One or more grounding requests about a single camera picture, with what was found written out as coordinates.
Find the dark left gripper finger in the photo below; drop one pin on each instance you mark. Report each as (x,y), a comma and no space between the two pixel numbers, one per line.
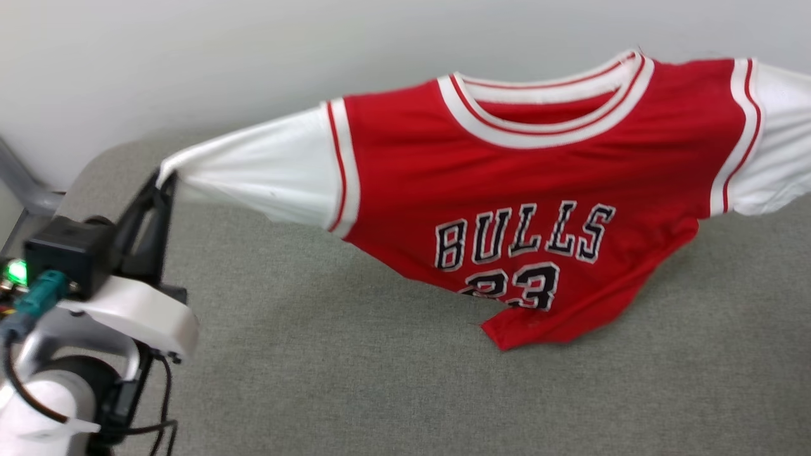
(161,247)
(134,212)

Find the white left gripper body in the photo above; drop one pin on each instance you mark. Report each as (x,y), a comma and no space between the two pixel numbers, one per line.
(139,313)

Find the red white Bulls jersey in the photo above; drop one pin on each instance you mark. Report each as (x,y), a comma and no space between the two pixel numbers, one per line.
(519,190)

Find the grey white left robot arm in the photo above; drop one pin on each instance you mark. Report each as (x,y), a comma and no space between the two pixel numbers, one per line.
(44,405)

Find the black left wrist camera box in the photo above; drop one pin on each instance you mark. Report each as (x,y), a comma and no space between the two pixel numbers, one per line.
(70,250)

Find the grey metal frame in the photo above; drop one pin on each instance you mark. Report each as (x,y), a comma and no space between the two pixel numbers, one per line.
(25,187)

